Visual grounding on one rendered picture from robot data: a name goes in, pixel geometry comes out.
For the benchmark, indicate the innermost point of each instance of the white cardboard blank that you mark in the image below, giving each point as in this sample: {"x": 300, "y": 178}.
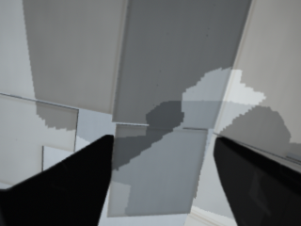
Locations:
{"x": 229, "y": 65}

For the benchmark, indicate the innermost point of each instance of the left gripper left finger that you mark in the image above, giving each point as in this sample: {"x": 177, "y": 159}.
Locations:
{"x": 69, "y": 193}

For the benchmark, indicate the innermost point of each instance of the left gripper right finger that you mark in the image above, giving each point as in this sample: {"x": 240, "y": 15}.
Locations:
{"x": 259, "y": 190}

